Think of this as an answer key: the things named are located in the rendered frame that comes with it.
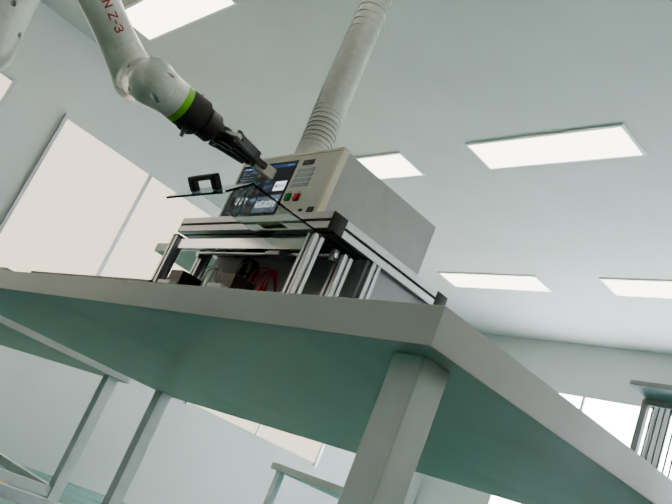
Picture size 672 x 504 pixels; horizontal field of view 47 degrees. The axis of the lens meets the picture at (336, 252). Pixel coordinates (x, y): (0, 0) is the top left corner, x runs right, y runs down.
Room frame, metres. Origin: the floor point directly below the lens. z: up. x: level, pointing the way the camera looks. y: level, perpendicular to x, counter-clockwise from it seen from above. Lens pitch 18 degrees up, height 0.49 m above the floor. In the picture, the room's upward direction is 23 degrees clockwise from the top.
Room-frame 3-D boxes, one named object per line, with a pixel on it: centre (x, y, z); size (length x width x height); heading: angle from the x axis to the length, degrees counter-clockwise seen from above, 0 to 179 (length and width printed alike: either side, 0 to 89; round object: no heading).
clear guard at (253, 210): (1.71, 0.21, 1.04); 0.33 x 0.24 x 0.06; 127
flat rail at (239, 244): (1.91, 0.24, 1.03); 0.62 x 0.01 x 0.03; 37
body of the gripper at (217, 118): (1.70, 0.37, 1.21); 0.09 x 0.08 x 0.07; 127
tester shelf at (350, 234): (2.04, 0.07, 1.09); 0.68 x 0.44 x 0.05; 37
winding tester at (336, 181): (2.04, 0.06, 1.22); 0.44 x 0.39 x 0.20; 37
